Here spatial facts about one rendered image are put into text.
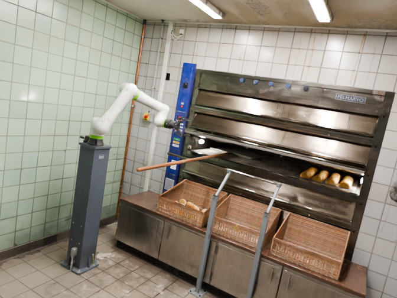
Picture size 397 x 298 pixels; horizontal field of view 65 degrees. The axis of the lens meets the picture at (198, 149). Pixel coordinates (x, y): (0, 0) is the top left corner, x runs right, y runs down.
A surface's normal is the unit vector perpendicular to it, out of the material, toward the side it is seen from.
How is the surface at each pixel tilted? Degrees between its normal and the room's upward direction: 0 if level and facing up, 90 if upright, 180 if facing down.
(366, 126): 70
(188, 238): 90
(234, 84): 90
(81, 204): 90
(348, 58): 90
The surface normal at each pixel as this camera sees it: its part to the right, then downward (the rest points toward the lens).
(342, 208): -0.39, -0.29
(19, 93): 0.86, 0.22
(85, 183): -0.48, 0.04
